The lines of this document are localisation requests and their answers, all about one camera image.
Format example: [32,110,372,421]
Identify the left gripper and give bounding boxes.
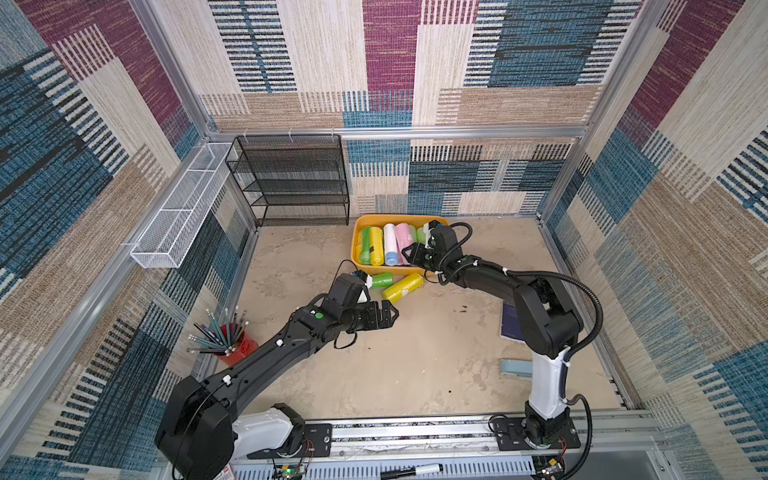
[340,301,402,334]

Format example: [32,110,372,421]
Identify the pink roll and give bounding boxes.
[395,223,415,266]

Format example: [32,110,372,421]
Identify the white roll blue end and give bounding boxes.
[383,223,400,266]

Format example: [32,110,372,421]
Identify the small yellow roll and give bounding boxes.
[369,226,385,266]

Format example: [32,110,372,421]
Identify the dark green roll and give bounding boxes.
[357,227,371,265]

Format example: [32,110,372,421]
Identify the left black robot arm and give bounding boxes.
[155,274,399,479]

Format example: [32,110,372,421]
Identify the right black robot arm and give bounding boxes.
[403,243,604,448]

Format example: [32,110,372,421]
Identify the yellow plastic storage box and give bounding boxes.
[350,214,449,277]

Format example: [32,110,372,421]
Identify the dark blue notebook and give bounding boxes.
[500,303,525,343]

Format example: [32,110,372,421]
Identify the light blue stapler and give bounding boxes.
[500,359,533,379]

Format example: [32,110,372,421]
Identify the black mesh shelf rack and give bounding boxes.
[226,134,350,227]

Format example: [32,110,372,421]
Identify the red pencil cup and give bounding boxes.
[187,306,258,366]

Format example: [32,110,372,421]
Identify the black marker pen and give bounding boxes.
[380,463,443,480]

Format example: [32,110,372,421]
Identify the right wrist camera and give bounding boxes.
[425,220,458,250]

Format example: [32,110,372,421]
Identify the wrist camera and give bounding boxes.
[425,220,458,250]
[352,270,373,303]

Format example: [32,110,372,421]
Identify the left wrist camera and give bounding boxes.
[352,270,373,303]

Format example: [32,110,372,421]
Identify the white wire wall basket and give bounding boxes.
[130,143,231,269]

